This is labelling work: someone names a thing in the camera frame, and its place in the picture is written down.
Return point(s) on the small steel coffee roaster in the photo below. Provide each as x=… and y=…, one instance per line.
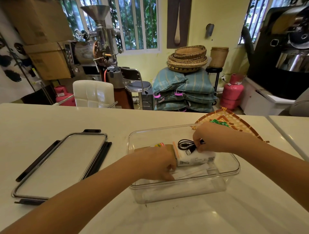
x=84, y=51

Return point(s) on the brown spoon wall picture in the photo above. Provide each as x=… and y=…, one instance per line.
x=178, y=24

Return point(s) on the large brown cardboard box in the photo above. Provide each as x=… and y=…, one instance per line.
x=36, y=21

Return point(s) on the brown wooden stand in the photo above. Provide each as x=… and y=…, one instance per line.
x=124, y=98

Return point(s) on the large black coffee roaster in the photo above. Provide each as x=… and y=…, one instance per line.
x=265, y=72

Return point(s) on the white low cabinet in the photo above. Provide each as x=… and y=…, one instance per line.
x=256, y=101

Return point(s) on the dark barred side window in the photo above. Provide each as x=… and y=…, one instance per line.
x=253, y=19

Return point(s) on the clear plastic storage box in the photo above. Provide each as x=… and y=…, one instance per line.
x=181, y=192

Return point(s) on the small brown cardboard box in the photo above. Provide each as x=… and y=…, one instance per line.
x=48, y=62

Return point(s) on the person's right forearm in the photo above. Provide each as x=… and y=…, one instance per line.
x=277, y=168

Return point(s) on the pink gas cylinder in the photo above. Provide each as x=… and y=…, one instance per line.
x=231, y=92
x=62, y=96

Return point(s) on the white padded chair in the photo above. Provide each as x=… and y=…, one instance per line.
x=93, y=94

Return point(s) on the clear lid with black latches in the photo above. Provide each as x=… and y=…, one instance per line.
x=60, y=164

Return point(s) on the steel chaff collector drum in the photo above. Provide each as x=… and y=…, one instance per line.
x=115, y=78

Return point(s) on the grey wall lamp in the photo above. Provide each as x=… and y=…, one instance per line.
x=209, y=30

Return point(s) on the person's right hand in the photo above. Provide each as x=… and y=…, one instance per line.
x=217, y=137

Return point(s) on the person's left forearm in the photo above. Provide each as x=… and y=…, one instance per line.
x=72, y=200

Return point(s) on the tall woven basket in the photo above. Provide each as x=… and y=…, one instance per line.
x=218, y=57

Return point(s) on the stack of brown cardboard cards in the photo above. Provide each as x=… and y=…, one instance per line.
x=170, y=147

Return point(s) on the white framed barred window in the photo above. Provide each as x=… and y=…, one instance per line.
x=135, y=24

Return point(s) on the panda bamboo wall painting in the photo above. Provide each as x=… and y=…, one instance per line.
x=12, y=72

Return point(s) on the white boxed power bank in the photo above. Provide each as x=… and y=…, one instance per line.
x=198, y=159

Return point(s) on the white wall plug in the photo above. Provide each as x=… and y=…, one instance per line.
x=223, y=78

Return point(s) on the stack of teal striped sacks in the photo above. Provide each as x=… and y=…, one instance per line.
x=193, y=83

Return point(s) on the stack of shallow woven baskets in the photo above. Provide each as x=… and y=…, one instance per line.
x=187, y=61

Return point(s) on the fan-shaped woven bamboo tray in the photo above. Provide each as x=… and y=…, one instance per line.
x=231, y=118

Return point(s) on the chrome bar stool black seat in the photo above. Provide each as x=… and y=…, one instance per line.
x=138, y=86

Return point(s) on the pile of green packets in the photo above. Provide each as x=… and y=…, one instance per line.
x=219, y=123

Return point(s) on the person's left hand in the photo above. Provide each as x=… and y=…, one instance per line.
x=154, y=161

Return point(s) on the black round stool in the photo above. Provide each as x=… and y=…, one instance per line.
x=213, y=70

